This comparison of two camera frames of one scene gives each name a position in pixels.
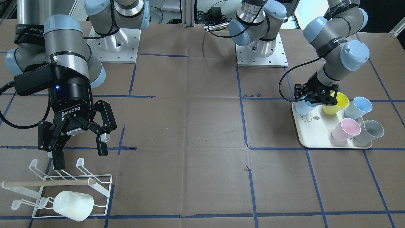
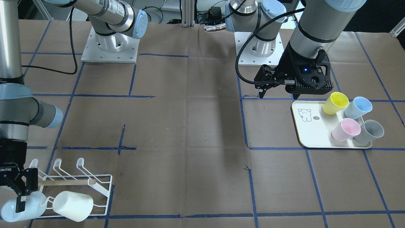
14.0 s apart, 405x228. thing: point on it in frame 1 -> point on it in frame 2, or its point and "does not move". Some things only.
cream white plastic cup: (74, 205) does not move
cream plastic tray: (314, 129) does not move
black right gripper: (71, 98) -> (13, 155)
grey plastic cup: (370, 129) does not move
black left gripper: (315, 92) -> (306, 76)
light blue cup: (303, 108) -> (36, 206)
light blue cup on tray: (359, 107) does not move
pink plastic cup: (348, 128) does not move
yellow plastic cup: (342, 101) does not move
